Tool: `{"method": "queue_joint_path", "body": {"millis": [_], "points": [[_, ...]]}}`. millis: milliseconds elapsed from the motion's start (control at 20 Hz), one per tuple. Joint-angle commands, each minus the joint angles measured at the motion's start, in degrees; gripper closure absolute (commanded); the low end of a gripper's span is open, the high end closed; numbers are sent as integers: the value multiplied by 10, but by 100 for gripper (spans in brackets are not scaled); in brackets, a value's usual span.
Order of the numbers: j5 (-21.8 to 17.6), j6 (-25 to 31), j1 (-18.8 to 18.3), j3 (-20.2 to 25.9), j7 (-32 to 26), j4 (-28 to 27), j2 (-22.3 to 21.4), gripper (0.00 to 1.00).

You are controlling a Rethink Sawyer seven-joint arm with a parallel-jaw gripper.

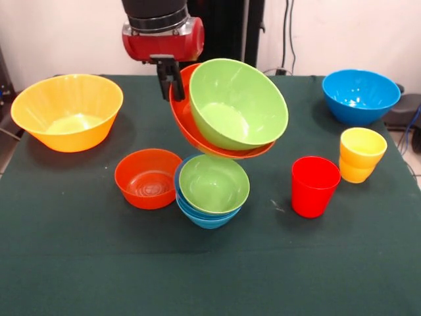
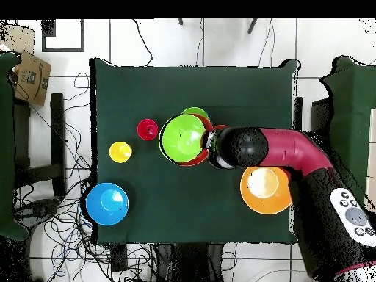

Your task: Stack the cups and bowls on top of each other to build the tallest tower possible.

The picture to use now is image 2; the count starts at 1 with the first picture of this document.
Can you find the red cup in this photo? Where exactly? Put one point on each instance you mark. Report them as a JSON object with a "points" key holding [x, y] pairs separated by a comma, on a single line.
{"points": [[145, 130]]}

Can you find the cardboard box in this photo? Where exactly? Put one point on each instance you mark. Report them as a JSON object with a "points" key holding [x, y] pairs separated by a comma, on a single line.
{"points": [[33, 79]]}

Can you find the dark square frame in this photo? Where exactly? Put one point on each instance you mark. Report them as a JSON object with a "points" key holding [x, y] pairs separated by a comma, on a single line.
{"points": [[48, 29]]}

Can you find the small green bowl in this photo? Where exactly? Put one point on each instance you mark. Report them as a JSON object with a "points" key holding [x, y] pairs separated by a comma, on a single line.
{"points": [[195, 111]]}

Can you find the white boxes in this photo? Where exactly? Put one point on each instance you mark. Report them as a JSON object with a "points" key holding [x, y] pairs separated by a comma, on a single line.
{"points": [[371, 164]]}

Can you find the small red-orange bowl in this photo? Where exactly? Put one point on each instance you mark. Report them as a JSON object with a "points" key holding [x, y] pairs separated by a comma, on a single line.
{"points": [[220, 127]]}

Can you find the dark green tablecloth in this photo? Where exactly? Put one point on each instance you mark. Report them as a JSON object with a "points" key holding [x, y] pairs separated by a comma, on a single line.
{"points": [[191, 205]]}

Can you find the wide shallow red-orange bowl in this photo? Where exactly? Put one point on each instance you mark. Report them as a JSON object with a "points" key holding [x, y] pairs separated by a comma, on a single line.
{"points": [[194, 162]]}

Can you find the large blue bowl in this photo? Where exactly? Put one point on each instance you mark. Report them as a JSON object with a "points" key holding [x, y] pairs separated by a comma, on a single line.
{"points": [[100, 214]]}

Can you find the black stand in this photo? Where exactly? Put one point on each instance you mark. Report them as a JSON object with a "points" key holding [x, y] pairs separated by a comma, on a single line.
{"points": [[57, 132]]}

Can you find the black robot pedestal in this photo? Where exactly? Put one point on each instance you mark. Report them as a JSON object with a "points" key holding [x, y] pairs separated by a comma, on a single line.
{"points": [[191, 264]]}

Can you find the large orange bowl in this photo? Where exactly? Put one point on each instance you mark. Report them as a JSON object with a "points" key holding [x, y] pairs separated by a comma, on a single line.
{"points": [[264, 202]]}

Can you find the green cloth covered table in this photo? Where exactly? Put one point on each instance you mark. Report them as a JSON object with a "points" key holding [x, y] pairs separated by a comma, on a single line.
{"points": [[6, 147], [349, 117]]}

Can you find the yellow cup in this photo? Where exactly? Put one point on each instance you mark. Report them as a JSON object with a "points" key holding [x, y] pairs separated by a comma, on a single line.
{"points": [[119, 152]]}

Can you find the large green bowl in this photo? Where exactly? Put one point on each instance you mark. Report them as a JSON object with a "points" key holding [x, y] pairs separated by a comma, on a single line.
{"points": [[176, 147]]}

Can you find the black rectangular block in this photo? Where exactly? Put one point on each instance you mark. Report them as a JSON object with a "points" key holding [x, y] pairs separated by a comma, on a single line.
{"points": [[119, 257]]}

